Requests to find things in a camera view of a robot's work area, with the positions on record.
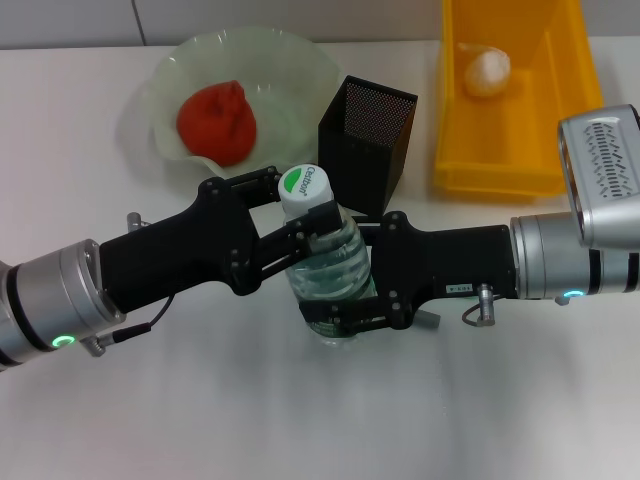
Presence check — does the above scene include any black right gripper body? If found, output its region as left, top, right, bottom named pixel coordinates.
left=368, top=209, right=520, bottom=332

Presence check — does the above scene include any yellow plastic storage bin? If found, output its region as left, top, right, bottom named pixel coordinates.
left=432, top=0, right=605, bottom=204

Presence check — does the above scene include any right gripper cable with plug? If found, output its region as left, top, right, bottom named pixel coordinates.
left=461, top=282, right=497, bottom=327

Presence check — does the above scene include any left gripper cable with plug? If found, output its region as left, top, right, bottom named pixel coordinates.
left=82, top=212, right=176, bottom=357

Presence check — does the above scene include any clear plastic water bottle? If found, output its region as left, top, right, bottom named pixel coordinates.
left=277, top=163, right=376, bottom=349

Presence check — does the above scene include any green frosted glass fruit bowl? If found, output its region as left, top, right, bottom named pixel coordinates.
left=137, top=28, right=344, bottom=187

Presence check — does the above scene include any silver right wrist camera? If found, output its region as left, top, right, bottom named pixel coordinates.
left=557, top=103, right=640, bottom=249

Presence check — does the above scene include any white paper ball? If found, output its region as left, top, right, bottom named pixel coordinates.
left=463, top=42, right=512, bottom=99

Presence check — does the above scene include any red ball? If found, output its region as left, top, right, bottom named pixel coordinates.
left=175, top=79, right=258, bottom=168

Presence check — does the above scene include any gripper cable with plug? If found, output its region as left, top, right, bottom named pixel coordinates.
left=82, top=212, right=176, bottom=357
left=461, top=282, right=497, bottom=327

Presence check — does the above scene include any black mesh pen holder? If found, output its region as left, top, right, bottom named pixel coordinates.
left=317, top=74, right=419, bottom=219

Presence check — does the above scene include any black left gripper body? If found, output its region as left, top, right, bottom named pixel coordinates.
left=98, top=176, right=262, bottom=315

